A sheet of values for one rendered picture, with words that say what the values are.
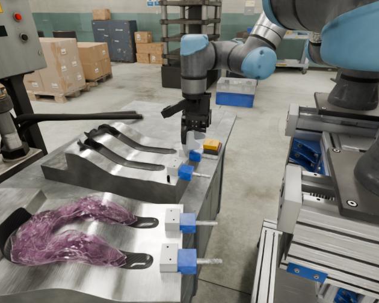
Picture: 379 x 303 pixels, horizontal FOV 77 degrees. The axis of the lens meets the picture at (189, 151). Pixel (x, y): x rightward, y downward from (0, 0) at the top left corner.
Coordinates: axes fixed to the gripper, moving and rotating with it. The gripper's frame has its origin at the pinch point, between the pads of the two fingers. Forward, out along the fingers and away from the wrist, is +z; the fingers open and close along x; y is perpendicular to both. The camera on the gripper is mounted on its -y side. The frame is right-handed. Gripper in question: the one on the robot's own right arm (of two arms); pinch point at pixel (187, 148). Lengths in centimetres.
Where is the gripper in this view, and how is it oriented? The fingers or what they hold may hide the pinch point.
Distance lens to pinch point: 82.3
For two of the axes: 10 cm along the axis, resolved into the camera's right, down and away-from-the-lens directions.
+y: 9.5, 1.5, -2.6
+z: 0.0, 8.6, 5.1
